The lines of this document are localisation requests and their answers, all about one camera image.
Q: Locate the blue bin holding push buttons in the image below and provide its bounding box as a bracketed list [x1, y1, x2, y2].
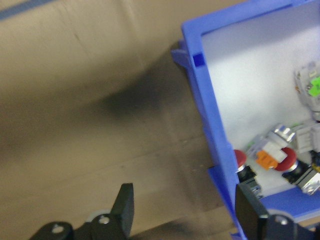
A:
[170, 0, 320, 240]

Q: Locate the red mushroom button black body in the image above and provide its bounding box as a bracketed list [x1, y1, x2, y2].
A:
[233, 149, 264, 201]

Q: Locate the silver button orange block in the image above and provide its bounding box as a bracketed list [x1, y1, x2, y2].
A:
[246, 124, 297, 172]

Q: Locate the red mushroom button silver block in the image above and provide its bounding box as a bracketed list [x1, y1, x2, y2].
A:
[274, 146, 320, 198]

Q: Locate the green lens button grey block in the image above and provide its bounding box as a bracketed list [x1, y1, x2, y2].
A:
[291, 119, 320, 155]

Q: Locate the green white contact block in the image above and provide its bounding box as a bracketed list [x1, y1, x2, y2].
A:
[293, 61, 320, 113]

